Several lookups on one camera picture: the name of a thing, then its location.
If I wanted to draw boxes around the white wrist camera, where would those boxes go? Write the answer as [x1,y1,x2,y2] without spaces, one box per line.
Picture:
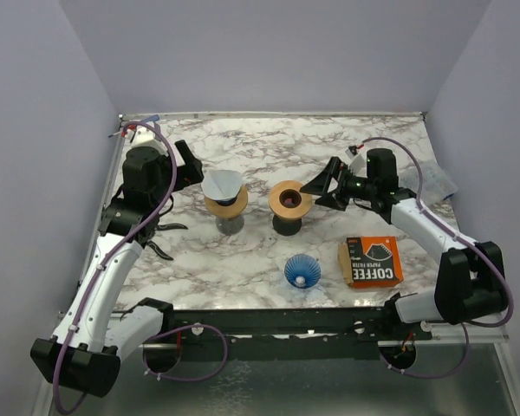
[346,144,366,174]
[131,127,166,153]

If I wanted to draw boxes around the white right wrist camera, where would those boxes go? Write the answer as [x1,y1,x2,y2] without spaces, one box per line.
[346,144,366,174]

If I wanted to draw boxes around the white paper coffee filter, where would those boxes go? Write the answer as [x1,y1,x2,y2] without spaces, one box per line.
[201,170,243,201]

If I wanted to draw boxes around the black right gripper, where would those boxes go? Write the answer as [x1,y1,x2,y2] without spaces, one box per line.
[301,156,377,211]

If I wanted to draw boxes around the wooden ring coaster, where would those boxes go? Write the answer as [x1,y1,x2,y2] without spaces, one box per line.
[205,185,248,219]
[268,180,313,221]

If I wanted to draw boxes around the black scissors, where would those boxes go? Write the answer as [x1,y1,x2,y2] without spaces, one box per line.
[146,223,188,261]

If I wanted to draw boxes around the orange coffee filter box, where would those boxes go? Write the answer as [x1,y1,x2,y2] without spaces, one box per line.
[337,236,404,289]

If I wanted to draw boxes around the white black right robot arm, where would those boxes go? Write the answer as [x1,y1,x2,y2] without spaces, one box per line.
[300,148,509,339]

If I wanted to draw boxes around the red and black carafe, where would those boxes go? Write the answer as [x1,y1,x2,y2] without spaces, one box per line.
[272,192,302,237]

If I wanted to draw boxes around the red blue screwdriver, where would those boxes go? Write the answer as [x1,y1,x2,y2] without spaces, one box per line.
[109,114,159,138]

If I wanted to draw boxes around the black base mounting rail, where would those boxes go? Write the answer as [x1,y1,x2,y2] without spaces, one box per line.
[132,298,434,361]

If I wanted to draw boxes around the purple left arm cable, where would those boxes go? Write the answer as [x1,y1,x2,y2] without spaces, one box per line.
[52,120,230,414]

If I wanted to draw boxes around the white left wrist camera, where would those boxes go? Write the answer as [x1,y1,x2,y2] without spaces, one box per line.
[131,127,166,153]

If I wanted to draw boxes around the blue cone dripper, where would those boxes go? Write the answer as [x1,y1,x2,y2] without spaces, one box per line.
[215,185,245,206]

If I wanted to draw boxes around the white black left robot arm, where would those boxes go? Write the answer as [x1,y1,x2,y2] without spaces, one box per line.
[30,140,204,398]

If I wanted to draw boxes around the blue ribbed dripper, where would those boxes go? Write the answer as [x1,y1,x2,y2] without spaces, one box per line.
[283,254,322,289]

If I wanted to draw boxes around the clear plastic parts box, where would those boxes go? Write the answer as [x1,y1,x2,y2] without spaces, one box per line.
[399,162,458,206]

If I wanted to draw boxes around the clear grey glass carafe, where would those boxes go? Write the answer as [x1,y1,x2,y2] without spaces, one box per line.
[215,215,244,236]

